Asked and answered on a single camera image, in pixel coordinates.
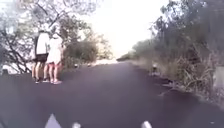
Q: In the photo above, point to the dark grey asphalt road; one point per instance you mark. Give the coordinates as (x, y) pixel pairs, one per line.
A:
(110, 96)

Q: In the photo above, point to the person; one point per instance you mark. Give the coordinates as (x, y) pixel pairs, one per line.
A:
(54, 51)
(41, 46)

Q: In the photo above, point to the robot's own part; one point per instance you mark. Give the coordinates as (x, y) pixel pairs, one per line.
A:
(146, 125)
(76, 125)

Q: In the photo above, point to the row of bushes and trees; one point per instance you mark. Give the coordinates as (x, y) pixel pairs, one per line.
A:
(186, 43)

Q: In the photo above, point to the short post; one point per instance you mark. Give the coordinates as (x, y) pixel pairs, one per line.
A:
(154, 68)

